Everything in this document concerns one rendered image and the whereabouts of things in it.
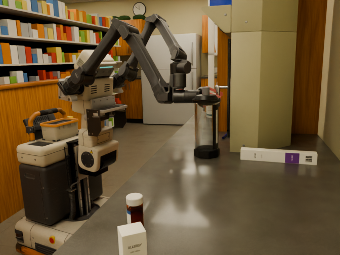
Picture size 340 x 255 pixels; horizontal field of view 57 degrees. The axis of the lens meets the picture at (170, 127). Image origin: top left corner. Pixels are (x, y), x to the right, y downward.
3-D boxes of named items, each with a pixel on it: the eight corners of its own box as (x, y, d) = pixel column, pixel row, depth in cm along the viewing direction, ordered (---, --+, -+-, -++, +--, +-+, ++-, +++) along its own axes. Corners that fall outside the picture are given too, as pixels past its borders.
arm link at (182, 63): (183, 56, 179) (173, 49, 173) (198, 55, 170) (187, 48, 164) (177, 76, 178) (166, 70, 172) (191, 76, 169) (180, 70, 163)
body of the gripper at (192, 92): (204, 86, 137) (186, 87, 138) (200, 90, 127) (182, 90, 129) (204, 101, 138) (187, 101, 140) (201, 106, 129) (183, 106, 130)
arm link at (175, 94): (173, 103, 139) (170, 102, 133) (173, 88, 138) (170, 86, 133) (188, 103, 137) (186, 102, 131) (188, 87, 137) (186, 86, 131)
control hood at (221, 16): (235, 37, 149) (236, 15, 147) (230, 32, 119) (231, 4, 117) (211, 38, 152) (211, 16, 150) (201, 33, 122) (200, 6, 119)
